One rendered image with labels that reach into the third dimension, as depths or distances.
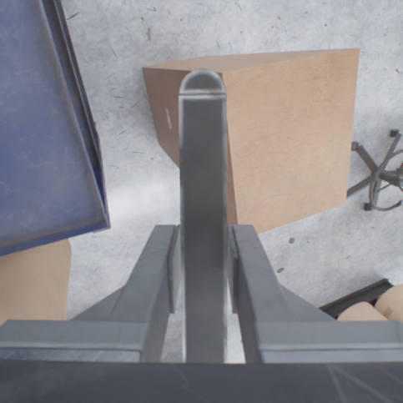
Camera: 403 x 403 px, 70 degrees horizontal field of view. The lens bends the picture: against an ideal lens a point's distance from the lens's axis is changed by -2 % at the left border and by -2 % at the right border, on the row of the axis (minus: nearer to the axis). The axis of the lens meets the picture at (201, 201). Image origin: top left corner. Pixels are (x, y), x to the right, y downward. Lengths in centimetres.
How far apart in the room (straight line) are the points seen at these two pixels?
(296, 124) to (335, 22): 130
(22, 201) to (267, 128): 48
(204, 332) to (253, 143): 46
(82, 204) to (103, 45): 94
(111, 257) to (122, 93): 88
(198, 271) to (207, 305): 2
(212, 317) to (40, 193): 48
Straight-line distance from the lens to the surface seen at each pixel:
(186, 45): 149
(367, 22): 205
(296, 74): 62
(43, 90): 56
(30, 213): 62
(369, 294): 309
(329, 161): 73
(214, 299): 17
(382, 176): 225
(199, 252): 15
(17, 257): 93
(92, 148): 94
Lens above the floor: 142
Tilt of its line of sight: 58 degrees down
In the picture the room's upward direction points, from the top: 141 degrees clockwise
